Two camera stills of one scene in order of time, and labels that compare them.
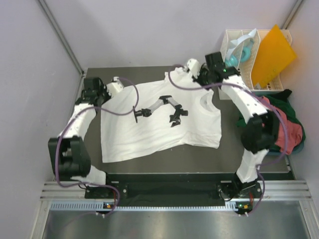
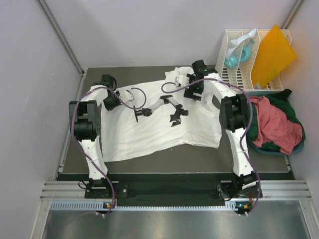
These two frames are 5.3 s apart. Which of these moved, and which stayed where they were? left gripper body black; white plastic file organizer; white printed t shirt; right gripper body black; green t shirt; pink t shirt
Moved: right gripper body black; left gripper body black
Stayed: white plastic file organizer; green t shirt; white printed t shirt; pink t shirt
